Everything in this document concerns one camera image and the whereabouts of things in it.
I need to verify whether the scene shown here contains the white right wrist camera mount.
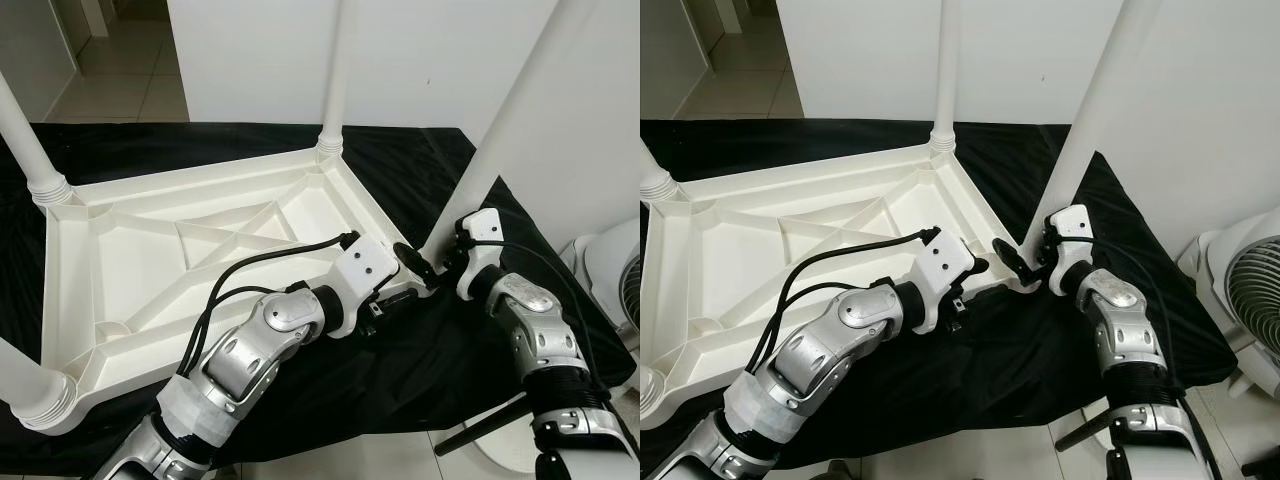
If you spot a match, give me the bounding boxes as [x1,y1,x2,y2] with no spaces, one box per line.
[1047,204,1095,297]
[455,209,504,299]

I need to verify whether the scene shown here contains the white pedestal fan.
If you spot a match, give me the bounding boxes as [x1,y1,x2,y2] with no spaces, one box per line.
[562,220,641,351]
[1178,207,1280,399]

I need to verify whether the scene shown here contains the black metal table leg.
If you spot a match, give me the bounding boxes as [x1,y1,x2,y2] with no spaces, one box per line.
[435,395,531,457]
[1055,400,1129,453]

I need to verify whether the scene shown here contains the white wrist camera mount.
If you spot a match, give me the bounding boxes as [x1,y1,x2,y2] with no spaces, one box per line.
[455,209,504,299]
[910,234,977,335]
[1047,204,1095,297]
[335,237,399,337]

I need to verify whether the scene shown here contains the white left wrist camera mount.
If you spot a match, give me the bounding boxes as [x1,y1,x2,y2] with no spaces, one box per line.
[910,234,977,335]
[335,237,399,337]

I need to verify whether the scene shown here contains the black table cloth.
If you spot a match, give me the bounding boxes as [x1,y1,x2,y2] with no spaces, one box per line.
[640,118,1239,471]
[0,122,636,476]

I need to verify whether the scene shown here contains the white plastic children table top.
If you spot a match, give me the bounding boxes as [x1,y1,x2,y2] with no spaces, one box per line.
[640,142,1033,419]
[40,145,441,413]

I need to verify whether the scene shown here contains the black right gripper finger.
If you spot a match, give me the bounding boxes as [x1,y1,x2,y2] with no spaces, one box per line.
[992,238,1037,288]
[393,242,439,292]

